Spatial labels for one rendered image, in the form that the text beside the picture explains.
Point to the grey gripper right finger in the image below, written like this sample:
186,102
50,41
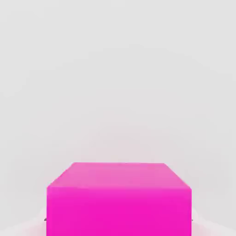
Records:
200,226

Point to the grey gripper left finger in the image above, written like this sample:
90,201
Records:
37,226

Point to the small magenta cube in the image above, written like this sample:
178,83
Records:
119,208

